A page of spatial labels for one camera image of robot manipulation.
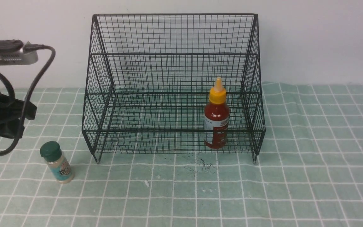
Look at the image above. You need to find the black wire mesh shelf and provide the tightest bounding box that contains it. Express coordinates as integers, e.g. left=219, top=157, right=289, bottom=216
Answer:
left=82, top=13, right=266, bottom=163

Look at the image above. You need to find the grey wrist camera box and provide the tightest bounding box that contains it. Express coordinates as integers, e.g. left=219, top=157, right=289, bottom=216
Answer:
left=0, top=40, right=38, bottom=66

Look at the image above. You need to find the black camera cable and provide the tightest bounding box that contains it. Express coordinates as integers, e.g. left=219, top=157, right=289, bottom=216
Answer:
left=0, top=44, right=56, bottom=157

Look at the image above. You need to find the red sauce bottle yellow cap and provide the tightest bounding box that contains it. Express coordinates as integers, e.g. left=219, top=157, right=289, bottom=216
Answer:
left=204, top=77, right=230, bottom=149

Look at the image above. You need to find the green checkered tablecloth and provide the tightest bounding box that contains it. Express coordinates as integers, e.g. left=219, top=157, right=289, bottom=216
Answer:
left=0, top=83, right=363, bottom=227

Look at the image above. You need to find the green-capped seasoning shaker bottle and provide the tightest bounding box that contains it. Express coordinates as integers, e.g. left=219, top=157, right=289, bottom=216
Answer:
left=39, top=141, right=75, bottom=184

